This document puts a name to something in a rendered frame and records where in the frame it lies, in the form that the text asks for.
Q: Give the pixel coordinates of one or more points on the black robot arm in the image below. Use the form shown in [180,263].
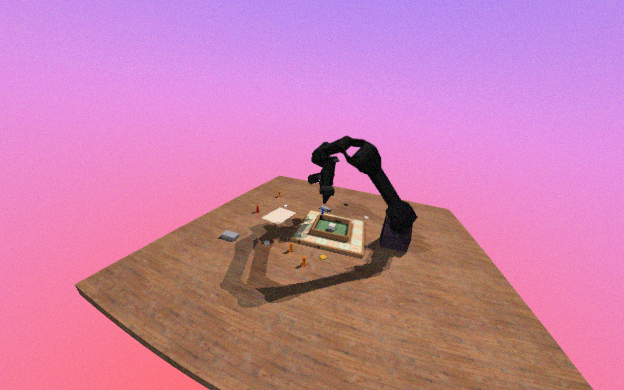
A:
[368,161]

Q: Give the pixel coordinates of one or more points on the cream rectangular card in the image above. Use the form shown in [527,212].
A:
[278,216]

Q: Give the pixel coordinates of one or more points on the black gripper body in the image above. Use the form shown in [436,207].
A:
[327,180]

